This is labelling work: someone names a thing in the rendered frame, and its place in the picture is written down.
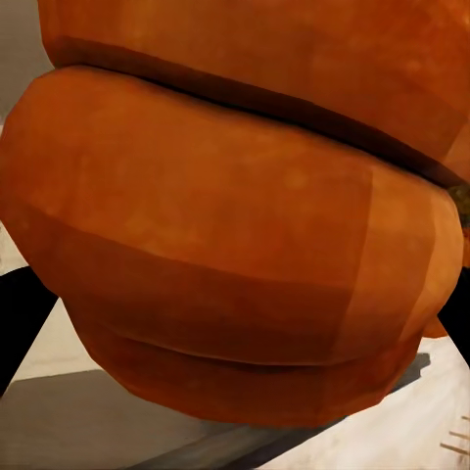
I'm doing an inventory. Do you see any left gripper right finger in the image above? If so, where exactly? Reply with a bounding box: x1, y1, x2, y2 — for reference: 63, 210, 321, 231
438, 267, 470, 365

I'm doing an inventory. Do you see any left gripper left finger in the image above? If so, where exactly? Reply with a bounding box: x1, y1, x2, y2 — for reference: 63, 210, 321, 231
0, 265, 59, 399

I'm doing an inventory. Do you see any pumpkin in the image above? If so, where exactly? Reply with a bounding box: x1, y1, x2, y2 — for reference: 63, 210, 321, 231
0, 0, 470, 428
422, 228, 470, 339

